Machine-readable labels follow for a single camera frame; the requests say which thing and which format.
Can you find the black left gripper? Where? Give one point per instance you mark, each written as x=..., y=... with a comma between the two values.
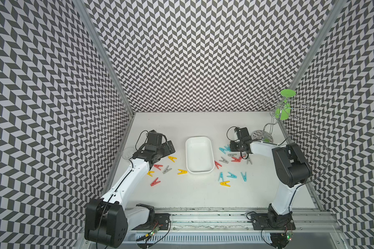
x=167, y=151

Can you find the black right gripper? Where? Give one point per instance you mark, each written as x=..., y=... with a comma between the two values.
x=231, y=147

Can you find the teal clothespin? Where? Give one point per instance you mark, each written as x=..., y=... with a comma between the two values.
x=231, y=175
x=244, y=176
x=228, y=148
x=222, y=150
x=221, y=178

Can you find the red clothespin group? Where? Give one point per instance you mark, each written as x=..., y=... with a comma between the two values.
x=236, y=159

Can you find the gray clothespin group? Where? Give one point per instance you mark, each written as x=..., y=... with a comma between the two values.
x=224, y=160

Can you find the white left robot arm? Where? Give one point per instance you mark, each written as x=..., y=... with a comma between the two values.
x=107, y=219

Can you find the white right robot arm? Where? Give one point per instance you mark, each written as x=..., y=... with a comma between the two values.
x=292, y=170

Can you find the yellow clothespin near box left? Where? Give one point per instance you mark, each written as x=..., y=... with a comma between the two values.
x=173, y=159

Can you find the red clothespin beside box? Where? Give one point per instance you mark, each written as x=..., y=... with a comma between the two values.
x=217, y=165

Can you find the white plastic storage box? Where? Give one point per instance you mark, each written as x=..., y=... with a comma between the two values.
x=199, y=155

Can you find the red clothespin upper left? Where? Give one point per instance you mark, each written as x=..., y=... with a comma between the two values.
x=158, y=167

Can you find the yellow clothespin far left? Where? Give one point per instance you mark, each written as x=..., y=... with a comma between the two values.
x=150, y=173

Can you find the clear drinking glass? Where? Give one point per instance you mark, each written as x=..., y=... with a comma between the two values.
x=128, y=153

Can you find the red clothespin lower left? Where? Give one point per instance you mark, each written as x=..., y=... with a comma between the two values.
x=155, y=182

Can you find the yellow clothespin left middle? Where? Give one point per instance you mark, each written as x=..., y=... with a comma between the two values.
x=182, y=172

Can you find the yellow clothespin lower right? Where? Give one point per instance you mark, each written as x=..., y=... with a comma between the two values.
x=226, y=183

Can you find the chrome green jewelry stand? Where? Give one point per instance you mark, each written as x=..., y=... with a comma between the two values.
x=282, y=110

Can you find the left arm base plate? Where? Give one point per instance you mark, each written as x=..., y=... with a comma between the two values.
x=160, y=220

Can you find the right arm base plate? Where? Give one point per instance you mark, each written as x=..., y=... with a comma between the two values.
x=272, y=222

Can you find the aluminium front rail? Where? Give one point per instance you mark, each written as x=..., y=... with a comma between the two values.
x=195, y=221

